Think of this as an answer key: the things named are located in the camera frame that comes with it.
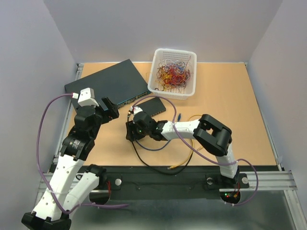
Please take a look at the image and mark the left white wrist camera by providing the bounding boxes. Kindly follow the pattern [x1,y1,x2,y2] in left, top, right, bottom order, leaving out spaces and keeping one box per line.
[72,88,99,107]

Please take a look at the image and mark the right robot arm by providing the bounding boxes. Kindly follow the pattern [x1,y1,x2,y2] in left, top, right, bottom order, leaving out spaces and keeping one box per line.
[126,112,239,187]

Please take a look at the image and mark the yellow ethernet cable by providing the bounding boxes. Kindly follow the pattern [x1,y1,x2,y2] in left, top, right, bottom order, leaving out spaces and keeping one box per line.
[167,115,204,170]

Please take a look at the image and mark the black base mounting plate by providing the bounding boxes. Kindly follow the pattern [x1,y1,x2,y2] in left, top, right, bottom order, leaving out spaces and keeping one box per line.
[105,166,249,200]

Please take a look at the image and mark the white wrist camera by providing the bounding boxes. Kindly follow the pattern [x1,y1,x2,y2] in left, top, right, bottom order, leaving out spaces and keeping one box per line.
[128,106,143,116]
[72,88,99,107]

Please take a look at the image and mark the large dark network switch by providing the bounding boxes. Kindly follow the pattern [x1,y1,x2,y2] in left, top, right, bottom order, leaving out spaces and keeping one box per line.
[64,59,150,108]

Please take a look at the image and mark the white plastic basket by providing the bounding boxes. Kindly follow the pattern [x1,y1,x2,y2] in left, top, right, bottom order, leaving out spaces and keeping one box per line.
[148,48,197,100]

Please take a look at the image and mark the blue ethernet cable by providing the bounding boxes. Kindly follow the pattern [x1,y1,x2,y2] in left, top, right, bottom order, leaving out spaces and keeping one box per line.
[135,113,183,151]

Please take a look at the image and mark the tangled colourful wires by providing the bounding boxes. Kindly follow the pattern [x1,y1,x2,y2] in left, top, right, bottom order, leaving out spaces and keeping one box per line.
[153,59,194,92]

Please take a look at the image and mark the aluminium frame rail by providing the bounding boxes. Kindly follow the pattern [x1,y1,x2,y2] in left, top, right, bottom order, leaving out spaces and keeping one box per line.
[38,170,298,192]

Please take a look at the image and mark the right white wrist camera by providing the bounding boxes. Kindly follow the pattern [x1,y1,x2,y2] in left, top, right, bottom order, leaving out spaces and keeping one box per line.
[128,106,143,116]

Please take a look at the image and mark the small black network switch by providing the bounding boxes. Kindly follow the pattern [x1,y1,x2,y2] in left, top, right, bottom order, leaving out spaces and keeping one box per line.
[137,97,166,117]

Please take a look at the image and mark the black ethernet cable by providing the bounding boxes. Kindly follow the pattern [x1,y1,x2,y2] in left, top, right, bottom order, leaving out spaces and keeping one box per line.
[127,111,194,175]

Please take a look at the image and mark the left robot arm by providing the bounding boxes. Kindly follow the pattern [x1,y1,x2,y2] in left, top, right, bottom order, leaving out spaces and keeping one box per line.
[22,93,119,230]

